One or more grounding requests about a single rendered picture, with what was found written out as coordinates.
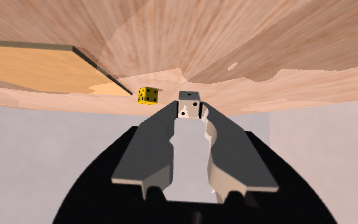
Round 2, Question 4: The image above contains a yellow die with black pips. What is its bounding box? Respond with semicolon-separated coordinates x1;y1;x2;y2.
138;87;158;105

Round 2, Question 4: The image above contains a white die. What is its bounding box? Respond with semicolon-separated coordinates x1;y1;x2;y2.
178;91;201;118

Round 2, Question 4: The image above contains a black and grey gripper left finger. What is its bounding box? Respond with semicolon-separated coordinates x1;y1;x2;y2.
52;100;179;224

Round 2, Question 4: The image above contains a tan mat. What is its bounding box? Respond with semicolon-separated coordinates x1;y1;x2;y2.
0;40;132;96

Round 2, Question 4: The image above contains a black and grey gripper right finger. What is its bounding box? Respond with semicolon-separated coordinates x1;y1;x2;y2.
199;101;338;224

